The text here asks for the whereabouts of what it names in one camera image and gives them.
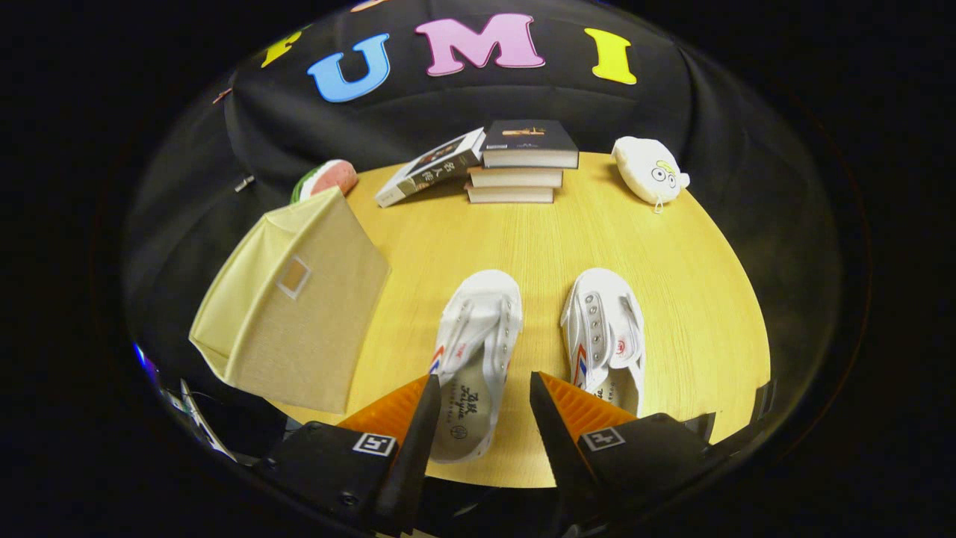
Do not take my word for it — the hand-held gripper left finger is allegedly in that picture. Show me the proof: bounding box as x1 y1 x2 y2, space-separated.
254 374 443 535

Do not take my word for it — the white plush toy with face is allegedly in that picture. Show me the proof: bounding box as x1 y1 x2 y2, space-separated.
612 136 691 214

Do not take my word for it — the stacked book with cream pages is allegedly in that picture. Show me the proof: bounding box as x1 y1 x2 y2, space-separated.
465 183 555 205
468 166 564 189

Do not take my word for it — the beige fabric storage box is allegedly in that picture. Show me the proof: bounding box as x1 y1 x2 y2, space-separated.
189 187 391 415

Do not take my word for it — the watermelon slice plush toy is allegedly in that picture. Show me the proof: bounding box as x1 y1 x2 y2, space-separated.
290 159 359 204

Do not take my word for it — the white canvas shoe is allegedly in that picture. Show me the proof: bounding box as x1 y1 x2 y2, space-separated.
429 270 524 464
560 268 646 418

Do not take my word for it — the black hardcover book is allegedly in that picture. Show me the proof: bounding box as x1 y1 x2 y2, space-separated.
480 120 580 170

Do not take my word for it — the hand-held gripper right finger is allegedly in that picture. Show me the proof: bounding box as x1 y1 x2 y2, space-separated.
529 371 718 516

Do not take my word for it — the white book with portrait cover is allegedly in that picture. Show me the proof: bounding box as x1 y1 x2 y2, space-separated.
374 127 487 208

